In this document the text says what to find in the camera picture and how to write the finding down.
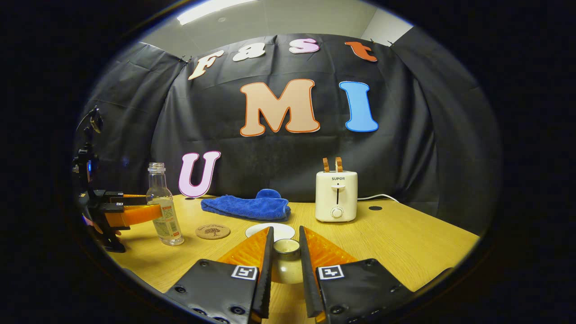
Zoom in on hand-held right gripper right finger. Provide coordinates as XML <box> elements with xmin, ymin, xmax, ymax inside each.
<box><xmin>298</xmin><ymin>225</ymin><xmax>414</xmax><ymax>324</ymax></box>

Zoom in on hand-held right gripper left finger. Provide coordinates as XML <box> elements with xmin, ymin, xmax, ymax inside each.
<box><xmin>164</xmin><ymin>226</ymin><xmax>275</xmax><ymax>324</ymax></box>

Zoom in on white teacup lid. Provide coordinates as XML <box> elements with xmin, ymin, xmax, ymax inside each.
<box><xmin>271</xmin><ymin>238</ymin><xmax>303</xmax><ymax>285</ymax></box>

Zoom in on clear plastic water bottle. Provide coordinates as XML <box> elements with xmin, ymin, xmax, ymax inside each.
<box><xmin>146</xmin><ymin>162</ymin><xmax>185</xmax><ymax>246</ymax></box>

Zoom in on white teacup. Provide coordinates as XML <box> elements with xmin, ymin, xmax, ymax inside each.
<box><xmin>245</xmin><ymin>223</ymin><xmax>296</xmax><ymax>243</ymax></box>

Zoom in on round cork coaster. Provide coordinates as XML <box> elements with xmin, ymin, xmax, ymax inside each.
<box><xmin>195</xmin><ymin>224</ymin><xmax>231</xmax><ymax>240</ymax></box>

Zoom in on blue towel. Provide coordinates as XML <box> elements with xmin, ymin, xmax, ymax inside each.
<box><xmin>201</xmin><ymin>189</ymin><xmax>292</xmax><ymax>221</ymax></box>

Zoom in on cream toaster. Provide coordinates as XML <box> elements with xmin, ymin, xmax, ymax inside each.
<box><xmin>315</xmin><ymin>171</ymin><xmax>359</xmax><ymax>223</ymax></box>

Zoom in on black backdrop cloth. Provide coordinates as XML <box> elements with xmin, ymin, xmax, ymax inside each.
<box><xmin>76</xmin><ymin>33</ymin><xmax>502</xmax><ymax>237</ymax></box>

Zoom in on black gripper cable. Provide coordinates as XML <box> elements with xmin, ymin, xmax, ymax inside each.
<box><xmin>76</xmin><ymin>107</ymin><xmax>103</xmax><ymax>149</ymax></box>

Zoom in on white power cable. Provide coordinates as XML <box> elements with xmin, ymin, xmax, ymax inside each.
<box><xmin>357</xmin><ymin>194</ymin><xmax>400</xmax><ymax>203</ymax></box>

